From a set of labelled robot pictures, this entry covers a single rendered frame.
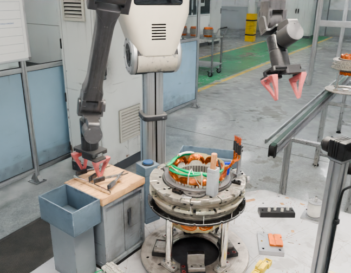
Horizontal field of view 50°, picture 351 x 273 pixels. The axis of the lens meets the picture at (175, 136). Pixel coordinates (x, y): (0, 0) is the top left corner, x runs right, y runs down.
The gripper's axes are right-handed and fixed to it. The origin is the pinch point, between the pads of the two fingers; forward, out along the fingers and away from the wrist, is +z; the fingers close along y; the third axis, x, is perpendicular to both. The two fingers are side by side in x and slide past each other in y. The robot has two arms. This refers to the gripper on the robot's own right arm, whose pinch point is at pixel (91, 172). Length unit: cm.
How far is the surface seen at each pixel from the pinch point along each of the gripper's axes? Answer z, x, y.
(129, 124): 65, 180, -152
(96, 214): 6.7, -10.1, 12.7
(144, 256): 28.5, 4.4, 19.8
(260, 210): 28, 58, 39
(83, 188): 2.3, -6.6, 3.3
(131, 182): 2.2, 6.3, 12.9
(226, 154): 4, 52, 24
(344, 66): 4, 303, 9
